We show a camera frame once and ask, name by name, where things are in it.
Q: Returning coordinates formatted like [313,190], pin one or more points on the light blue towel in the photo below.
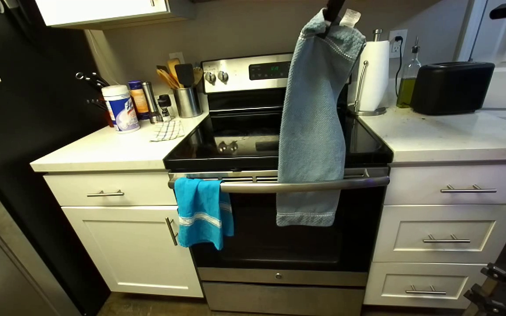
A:
[311,141]

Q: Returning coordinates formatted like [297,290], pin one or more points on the paper towel roll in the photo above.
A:
[373,75]

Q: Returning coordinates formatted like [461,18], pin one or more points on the white drawers right of stove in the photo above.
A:
[440,226]

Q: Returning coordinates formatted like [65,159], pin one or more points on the grey patterned trivet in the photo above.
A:
[167,131]

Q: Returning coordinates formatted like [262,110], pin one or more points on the bright blue towel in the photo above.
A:
[204,213]

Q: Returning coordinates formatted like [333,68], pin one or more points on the olive oil bottle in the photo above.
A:
[410,73]

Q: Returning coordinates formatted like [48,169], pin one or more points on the disinfecting wipes canister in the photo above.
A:
[120,108]

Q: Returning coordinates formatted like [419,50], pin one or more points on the black toaster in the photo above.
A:
[450,89]

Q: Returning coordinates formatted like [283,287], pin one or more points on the white upper cabinet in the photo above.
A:
[104,13]

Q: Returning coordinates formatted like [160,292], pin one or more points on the black glass-top stove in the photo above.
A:
[264,268]

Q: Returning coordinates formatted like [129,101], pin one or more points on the steel utensil holder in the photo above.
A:
[187,103]

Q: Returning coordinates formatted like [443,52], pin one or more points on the white cabinet left of stove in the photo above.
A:
[127,222]

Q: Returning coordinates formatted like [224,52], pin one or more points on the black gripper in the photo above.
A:
[333,10]

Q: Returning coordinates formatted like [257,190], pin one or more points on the brown spice jar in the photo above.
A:
[139,99]

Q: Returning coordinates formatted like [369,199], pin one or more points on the black refrigerator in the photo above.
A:
[44,108]

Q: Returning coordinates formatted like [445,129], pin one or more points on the silver oven door handle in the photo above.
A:
[268,183]

